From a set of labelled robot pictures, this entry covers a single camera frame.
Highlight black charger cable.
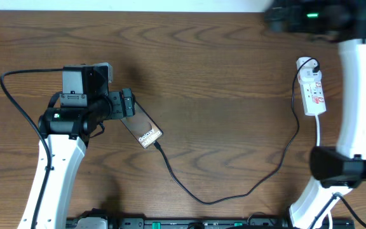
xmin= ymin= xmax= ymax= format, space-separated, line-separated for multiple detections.
xmin=152 ymin=57 xmax=321 ymax=205

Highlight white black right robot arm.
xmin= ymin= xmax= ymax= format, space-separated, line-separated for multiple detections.
xmin=264 ymin=0 xmax=366 ymax=228

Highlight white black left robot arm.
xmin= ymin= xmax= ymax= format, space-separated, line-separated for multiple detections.
xmin=19 ymin=88 xmax=135 ymax=228

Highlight white power strip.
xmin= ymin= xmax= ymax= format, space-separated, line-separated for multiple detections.
xmin=296 ymin=57 xmax=326 ymax=116

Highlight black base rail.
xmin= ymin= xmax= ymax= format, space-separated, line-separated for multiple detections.
xmin=65 ymin=208 xmax=356 ymax=229

